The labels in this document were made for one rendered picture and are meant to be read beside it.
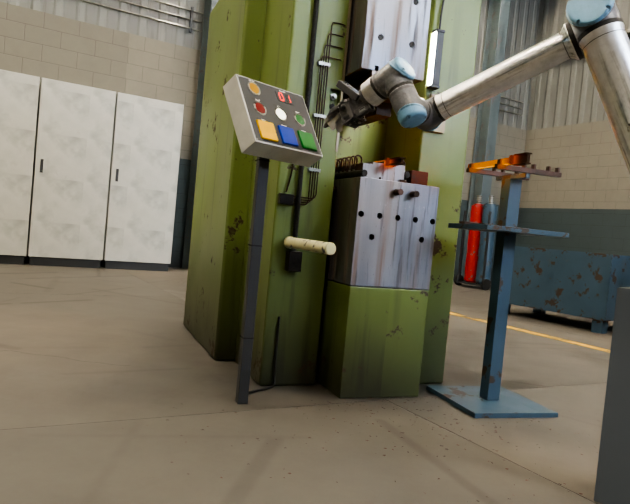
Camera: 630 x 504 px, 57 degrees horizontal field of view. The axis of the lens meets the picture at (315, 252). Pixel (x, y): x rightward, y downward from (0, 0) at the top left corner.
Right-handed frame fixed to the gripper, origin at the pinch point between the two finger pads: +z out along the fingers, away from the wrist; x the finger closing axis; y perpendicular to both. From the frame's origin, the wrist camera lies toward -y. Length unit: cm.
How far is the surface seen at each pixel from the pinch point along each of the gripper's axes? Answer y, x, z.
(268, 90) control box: -18.7, -12.4, 10.9
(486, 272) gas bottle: -77, 718, 291
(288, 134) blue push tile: 0.4, -10.0, 10.2
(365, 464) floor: 114, -15, 16
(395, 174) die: 8, 50, 9
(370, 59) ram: -34.5, 34.2, -7.9
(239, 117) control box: -6.0, -26.9, 15.0
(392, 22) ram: -47, 42, -20
